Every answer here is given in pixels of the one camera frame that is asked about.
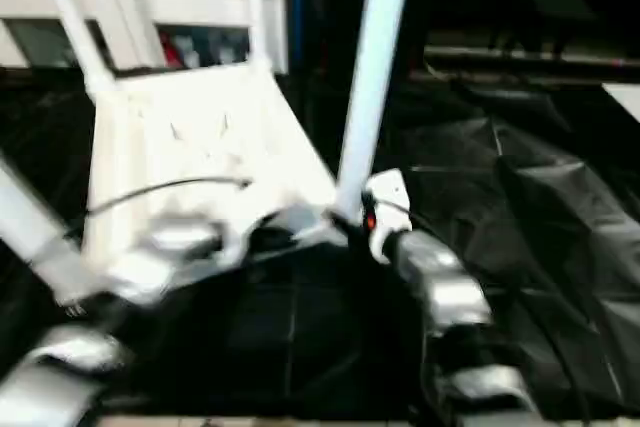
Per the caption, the white flat board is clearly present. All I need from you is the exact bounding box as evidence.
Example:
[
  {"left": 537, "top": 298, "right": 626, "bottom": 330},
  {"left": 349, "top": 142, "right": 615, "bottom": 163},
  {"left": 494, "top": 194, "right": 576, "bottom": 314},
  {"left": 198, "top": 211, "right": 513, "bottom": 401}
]
[{"left": 602, "top": 81, "right": 640, "bottom": 123}]

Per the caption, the white plastic table leg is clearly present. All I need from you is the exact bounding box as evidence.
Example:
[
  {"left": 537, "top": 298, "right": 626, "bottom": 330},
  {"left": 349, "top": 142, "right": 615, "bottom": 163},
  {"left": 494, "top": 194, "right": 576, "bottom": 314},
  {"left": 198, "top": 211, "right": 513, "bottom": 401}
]
[
  {"left": 34, "top": 0, "right": 121, "bottom": 91},
  {"left": 333, "top": 0, "right": 417, "bottom": 221},
  {"left": 0, "top": 151, "right": 109, "bottom": 311},
  {"left": 243, "top": 0, "right": 275, "bottom": 73}
]

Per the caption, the red bottle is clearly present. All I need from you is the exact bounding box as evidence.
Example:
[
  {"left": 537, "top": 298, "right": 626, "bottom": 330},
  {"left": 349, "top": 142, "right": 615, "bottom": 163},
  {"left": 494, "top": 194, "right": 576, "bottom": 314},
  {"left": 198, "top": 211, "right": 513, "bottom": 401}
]
[{"left": 162, "top": 34, "right": 180, "bottom": 68}]

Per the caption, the white cabinet with glass doors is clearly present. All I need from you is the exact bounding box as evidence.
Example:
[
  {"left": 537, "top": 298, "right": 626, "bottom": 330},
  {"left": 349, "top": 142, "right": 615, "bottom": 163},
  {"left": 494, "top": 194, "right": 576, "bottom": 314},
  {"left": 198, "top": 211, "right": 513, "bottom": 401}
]
[{"left": 0, "top": 0, "right": 291, "bottom": 73}]

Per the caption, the black mat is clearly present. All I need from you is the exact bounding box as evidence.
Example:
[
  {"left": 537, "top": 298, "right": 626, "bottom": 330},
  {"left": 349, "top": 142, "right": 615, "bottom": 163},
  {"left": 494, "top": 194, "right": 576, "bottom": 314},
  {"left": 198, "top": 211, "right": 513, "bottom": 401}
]
[{"left": 0, "top": 64, "right": 640, "bottom": 418}]

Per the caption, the grey metal rail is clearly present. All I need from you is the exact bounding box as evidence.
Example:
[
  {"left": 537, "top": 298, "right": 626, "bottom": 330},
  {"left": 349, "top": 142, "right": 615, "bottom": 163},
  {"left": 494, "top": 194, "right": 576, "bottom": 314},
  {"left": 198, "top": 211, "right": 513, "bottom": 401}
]
[{"left": 423, "top": 44, "right": 640, "bottom": 71}]

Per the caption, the white plastic table top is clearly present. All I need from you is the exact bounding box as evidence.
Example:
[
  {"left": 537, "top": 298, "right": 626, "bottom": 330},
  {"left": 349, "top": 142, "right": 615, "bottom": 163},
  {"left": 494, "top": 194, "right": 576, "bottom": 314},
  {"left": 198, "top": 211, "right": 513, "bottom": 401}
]
[{"left": 82, "top": 59, "right": 346, "bottom": 298}]

